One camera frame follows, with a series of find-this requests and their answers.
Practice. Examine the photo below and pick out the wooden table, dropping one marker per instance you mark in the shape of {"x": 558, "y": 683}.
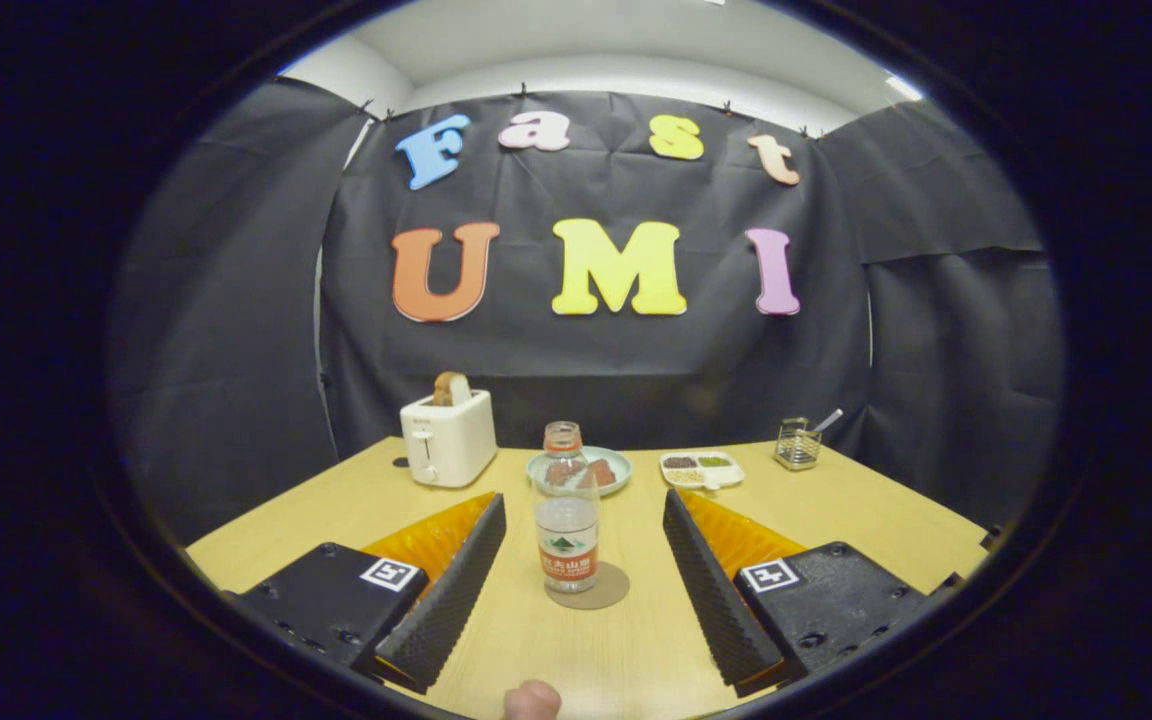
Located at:
{"x": 636, "y": 650}

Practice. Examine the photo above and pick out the round brown coaster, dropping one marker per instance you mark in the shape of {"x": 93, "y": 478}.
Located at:
{"x": 613, "y": 590}

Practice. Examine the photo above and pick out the brown meat slice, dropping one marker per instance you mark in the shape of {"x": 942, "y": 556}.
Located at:
{"x": 603, "y": 472}

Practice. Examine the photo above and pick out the metal spoon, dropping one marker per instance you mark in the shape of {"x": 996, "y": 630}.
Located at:
{"x": 829, "y": 419}

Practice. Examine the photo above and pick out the black backdrop cloth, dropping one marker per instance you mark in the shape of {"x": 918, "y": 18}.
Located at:
{"x": 536, "y": 370}

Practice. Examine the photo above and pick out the ceiling light panel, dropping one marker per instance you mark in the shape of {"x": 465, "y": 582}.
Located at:
{"x": 903, "y": 88}

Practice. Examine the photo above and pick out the white divided dish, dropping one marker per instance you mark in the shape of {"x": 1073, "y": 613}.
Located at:
{"x": 701, "y": 470}

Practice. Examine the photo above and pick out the clear plastic juice bottle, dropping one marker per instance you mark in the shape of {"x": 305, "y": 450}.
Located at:
{"x": 566, "y": 530}

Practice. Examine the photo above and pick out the white toaster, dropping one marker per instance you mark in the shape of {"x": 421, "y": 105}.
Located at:
{"x": 451, "y": 445}

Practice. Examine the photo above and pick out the light blue plate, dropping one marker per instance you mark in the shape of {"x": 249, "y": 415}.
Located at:
{"x": 622, "y": 462}

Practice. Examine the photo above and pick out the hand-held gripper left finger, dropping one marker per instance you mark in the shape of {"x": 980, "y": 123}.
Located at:
{"x": 451, "y": 605}

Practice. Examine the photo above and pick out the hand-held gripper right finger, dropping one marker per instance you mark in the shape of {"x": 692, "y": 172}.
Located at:
{"x": 716, "y": 600}

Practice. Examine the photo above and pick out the toasted bread slice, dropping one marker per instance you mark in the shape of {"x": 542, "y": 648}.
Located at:
{"x": 451, "y": 388}

